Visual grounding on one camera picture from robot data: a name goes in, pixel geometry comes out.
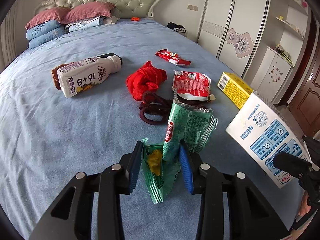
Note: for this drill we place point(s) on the black white clothes pile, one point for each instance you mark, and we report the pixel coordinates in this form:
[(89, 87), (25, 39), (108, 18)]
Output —
[(177, 28)]

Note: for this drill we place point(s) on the green snack wrapper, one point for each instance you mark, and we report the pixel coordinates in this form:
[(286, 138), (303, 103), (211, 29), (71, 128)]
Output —
[(160, 162)]

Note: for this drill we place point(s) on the right hand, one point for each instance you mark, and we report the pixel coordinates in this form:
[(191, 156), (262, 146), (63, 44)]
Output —
[(304, 206)]

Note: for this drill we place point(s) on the red white snack bag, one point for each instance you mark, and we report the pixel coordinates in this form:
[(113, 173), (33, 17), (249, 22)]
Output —
[(192, 86)]

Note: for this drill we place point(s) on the white sliding wardrobe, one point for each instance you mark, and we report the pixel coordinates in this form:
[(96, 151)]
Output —
[(231, 30)]

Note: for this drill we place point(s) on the white corner cabinet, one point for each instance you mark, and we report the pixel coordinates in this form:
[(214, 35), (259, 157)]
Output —
[(281, 48)]

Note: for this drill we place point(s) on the brown wooden door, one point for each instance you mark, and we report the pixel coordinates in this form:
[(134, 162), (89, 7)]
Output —
[(305, 104)]

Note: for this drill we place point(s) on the pink pillow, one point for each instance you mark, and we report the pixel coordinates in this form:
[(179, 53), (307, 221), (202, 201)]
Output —
[(56, 13), (88, 10)]

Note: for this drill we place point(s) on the small red snack packet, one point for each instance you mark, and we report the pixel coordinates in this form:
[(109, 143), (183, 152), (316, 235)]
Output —
[(172, 58)]

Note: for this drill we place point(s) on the small orange object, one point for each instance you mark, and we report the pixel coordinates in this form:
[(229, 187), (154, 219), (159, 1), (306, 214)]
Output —
[(135, 19)]

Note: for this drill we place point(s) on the right pink pillow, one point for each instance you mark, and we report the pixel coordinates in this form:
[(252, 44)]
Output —
[(88, 10)]

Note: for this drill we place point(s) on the light blue folded blanket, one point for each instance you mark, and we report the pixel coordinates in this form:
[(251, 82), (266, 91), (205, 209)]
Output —
[(90, 22)]

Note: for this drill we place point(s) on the white yogurt drink bottle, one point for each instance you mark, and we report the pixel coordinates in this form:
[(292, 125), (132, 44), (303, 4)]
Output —
[(85, 74)]

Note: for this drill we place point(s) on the white blue milk carton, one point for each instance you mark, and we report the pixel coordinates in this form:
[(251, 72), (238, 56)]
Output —
[(260, 129)]

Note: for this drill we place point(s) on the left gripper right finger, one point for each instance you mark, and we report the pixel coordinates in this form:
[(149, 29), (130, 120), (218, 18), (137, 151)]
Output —
[(190, 167)]

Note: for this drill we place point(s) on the blue folded quilt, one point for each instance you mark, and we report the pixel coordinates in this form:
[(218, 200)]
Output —
[(44, 32)]

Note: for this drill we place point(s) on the left pink pillow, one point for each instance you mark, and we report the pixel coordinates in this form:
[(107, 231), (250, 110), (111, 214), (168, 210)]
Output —
[(56, 13)]

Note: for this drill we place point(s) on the dark maroon hair band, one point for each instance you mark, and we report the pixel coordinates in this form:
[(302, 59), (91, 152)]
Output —
[(153, 104)]

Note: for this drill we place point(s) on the blue bed sheet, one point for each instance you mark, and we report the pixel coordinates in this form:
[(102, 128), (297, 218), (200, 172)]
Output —
[(47, 138)]

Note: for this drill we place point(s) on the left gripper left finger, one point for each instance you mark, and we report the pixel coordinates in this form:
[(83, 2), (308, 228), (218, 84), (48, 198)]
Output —
[(133, 167)]

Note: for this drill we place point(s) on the wall switch plate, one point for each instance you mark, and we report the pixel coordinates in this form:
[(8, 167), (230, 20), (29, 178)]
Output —
[(193, 7)]

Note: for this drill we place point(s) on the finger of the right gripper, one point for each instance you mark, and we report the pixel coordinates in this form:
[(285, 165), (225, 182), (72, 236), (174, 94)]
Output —
[(291, 164)]

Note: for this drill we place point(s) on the yellow banana milk box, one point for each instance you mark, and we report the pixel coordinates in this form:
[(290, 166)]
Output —
[(234, 88)]

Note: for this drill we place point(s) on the red cloth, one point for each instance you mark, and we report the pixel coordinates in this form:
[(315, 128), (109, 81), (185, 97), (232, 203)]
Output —
[(146, 79)]

